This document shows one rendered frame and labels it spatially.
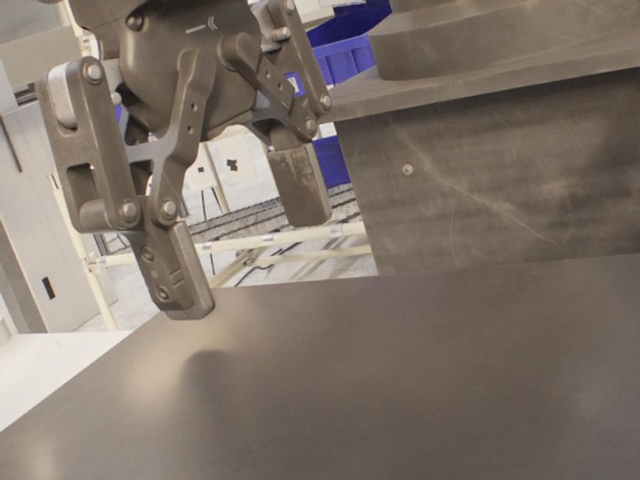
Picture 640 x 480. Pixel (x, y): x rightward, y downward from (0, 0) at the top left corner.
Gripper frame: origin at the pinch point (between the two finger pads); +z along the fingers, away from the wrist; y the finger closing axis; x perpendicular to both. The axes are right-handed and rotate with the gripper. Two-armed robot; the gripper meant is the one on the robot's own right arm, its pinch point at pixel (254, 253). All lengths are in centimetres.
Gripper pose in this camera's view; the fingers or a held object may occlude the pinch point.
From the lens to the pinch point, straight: 35.1
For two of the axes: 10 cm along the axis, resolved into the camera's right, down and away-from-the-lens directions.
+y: 4.8, -4.0, 7.8
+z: 2.9, 9.1, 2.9
